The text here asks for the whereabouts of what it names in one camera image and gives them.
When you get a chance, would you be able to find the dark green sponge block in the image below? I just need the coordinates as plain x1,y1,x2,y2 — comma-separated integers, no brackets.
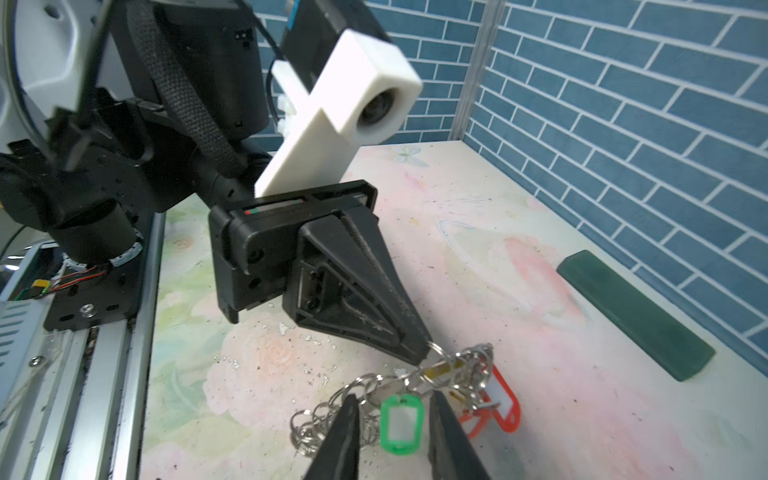
556,250,715,382

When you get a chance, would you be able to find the green key tag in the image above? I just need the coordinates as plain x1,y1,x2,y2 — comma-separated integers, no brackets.
379,394,425,456

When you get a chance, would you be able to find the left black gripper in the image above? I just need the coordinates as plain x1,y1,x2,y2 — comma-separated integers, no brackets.
208,180,432,365

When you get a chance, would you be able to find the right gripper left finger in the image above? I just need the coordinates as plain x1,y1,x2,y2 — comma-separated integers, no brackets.
304,394,361,480

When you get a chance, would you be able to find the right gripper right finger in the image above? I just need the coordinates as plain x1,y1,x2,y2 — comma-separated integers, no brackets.
428,391,490,480

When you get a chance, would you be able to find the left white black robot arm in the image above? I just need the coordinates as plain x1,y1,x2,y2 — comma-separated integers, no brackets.
1,1,431,365

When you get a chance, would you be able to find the red key tag with label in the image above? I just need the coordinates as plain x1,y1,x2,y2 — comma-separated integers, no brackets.
459,366,522,439

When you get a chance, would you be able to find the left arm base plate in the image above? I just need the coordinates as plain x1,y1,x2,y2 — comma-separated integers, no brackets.
43,238,146,331

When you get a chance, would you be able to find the aluminium rail frame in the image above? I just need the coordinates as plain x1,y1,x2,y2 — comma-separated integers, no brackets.
1,214,165,479

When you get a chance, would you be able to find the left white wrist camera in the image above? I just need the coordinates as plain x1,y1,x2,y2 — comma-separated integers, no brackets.
254,29,423,198

